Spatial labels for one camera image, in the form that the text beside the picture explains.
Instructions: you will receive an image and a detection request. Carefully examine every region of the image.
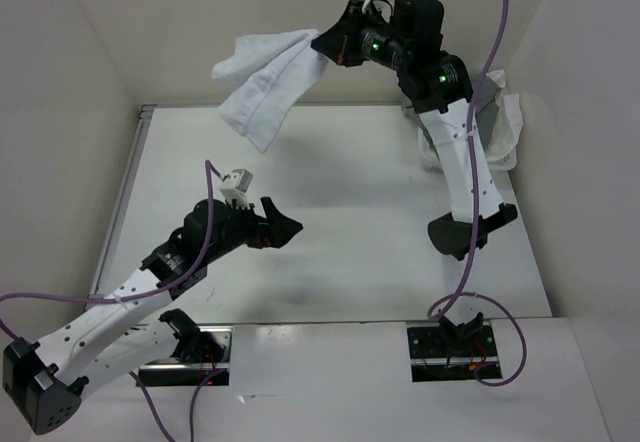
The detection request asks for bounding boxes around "grey skirt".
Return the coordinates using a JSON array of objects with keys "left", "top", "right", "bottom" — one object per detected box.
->
[{"left": 409, "top": 71, "right": 504, "bottom": 143}]

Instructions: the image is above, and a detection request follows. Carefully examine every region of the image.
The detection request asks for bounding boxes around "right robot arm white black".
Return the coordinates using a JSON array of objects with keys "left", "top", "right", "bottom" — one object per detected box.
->
[{"left": 311, "top": 0, "right": 517, "bottom": 260}]

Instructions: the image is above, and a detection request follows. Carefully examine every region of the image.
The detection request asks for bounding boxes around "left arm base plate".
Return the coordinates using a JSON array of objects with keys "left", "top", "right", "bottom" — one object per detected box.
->
[{"left": 136, "top": 325, "right": 233, "bottom": 388}]

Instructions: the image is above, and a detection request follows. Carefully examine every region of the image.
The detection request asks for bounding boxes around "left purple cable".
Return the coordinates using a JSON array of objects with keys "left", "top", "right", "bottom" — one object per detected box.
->
[{"left": 0, "top": 160, "right": 234, "bottom": 442}]

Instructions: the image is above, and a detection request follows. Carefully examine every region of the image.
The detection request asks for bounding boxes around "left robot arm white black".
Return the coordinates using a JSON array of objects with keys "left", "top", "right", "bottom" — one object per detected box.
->
[{"left": 2, "top": 197, "right": 303, "bottom": 435}]

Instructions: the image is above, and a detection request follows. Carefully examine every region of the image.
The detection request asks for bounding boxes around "purple cable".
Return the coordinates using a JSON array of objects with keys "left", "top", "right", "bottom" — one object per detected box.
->
[
  {"left": 427, "top": 0, "right": 529, "bottom": 386},
  {"left": 0, "top": 160, "right": 234, "bottom": 442}
]

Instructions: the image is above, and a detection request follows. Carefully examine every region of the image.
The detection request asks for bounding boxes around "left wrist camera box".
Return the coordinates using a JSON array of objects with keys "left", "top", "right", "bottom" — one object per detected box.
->
[{"left": 219, "top": 169, "right": 253, "bottom": 209}]

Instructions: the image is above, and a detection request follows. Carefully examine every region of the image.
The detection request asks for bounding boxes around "white laundry basket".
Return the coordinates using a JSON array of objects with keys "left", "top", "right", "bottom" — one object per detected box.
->
[{"left": 412, "top": 80, "right": 524, "bottom": 173}]

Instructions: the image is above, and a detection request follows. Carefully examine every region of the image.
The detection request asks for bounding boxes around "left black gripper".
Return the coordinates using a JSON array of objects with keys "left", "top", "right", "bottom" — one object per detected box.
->
[{"left": 204, "top": 196, "right": 303, "bottom": 263}]

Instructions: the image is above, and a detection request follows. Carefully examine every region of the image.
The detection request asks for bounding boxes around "white skirt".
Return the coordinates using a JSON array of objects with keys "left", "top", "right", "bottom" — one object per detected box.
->
[{"left": 211, "top": 29, "right": 328, "bottom": 153}]

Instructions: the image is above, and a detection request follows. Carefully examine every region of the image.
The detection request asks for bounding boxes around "aluminium table edge rail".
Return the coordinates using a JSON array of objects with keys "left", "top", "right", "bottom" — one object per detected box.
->
[{"left": 100, "top": 105, "right": 421, "bottom": 305}]

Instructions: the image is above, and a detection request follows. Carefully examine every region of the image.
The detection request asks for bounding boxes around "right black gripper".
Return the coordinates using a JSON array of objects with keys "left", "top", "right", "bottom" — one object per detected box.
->
[{"left": 310, "top": 0, "right": 407, "bottom": 72}]

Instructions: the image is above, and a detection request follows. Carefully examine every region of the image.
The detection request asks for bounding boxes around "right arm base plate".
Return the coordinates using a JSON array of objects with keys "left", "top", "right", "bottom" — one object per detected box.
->
[{"left": 406, "top": 312, "right": 502, "bottom": 383}]

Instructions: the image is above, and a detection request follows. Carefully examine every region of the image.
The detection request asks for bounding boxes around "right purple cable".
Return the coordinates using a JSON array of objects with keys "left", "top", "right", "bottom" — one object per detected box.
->
[{"left": 427, "top": 0, "right": 529, "bottom": 386}]

